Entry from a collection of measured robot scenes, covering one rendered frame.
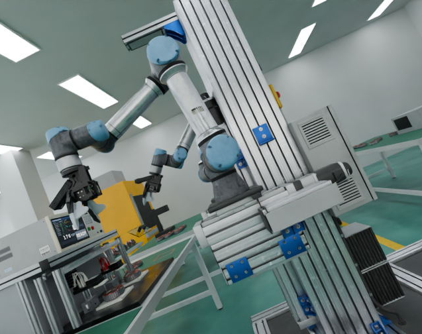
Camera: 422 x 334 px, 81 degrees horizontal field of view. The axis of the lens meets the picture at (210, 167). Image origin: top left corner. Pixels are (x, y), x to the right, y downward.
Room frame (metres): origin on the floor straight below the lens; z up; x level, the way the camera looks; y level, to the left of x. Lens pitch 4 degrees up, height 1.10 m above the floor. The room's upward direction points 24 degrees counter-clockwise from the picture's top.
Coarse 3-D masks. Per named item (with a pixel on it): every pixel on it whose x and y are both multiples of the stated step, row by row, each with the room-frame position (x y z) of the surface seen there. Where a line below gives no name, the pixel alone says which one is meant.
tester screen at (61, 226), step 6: (54, 222) 1.32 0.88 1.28; (60, 222) 1.37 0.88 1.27; (66, 222) 1.41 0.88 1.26; (54, 228) 1.31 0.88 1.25; (60, 228) 1.35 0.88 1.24; (66, 228) 1.39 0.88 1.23; (72, 228) 1.44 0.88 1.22; (84, 228) 1.54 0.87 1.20; (60, 234) 1.33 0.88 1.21; (66, 234) 1.38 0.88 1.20; (72, 234) 1.42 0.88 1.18; (60, 240) 1.32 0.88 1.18; (66, 240) 1.36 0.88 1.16; (78, 240) 1.45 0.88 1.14
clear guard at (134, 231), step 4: (136, 228) 1.69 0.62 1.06; (148, 228) 1.78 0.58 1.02; (128, 232) 1.56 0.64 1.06; (132, 232) 1.59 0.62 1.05; (136, 232) 1.62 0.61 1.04; (140, 232) 1.65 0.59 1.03; (144, 232) 1.67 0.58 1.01; (116, 236) 1.79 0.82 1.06; (136, 236) 1.56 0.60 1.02; (140, 236) 1.59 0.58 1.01; (100, 244) 1.58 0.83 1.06; (92, 248) 1.58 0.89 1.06
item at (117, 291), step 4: (112, 288) 1.41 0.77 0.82; (116, 288) 1.40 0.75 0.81; (120, 288) 1.35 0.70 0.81; (124, 288) 1.38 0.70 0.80; (108, 292) 1.38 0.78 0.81; (112, 292) 1.32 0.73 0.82; (116, 292) 1.32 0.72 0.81; (120, 292) 1.34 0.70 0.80; (104, 296) 1.32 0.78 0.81; (108, 296) 1.31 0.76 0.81; (112, 296) 1.31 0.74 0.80; (116, 296) 1.32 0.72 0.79; (104, 300) 1.33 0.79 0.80; (108, 300) 1.31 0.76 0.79
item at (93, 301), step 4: (92, 296) 1.40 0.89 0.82; (96, 296) 1.40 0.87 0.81; (88, 300) 1.35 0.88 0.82; (92, 300) 1.36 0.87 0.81; (96, 300) 1.39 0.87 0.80; (84, 304) 1.34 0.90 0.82; (88, 304) 1.34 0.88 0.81; (92, 304) 1.35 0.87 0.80; (96, 304) 1.38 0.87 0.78; (84, 308) 1.34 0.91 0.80; (92, 308) 1.34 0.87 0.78; (84, 312) 1.34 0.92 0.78
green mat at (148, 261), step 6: (186, 240) 2.38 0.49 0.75; (174, 246) 2.34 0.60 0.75; (180, 246) 2.20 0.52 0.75; (156, 252) 2.42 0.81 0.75; (162, 252) 2.27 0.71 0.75; (168, 252) 2.14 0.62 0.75; (174, 252) 2.02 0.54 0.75; (180, 252) 1.92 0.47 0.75; (144, 258) 2.38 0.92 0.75; (150, 258) 2.24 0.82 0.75; (156, 258) 2.11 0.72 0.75; (162, 258) 2.00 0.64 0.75; (174, 258) 1.81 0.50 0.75; (144, 264) 2.09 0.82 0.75; (150, 264) 1.98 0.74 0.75; (120, 270) 2.33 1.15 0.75
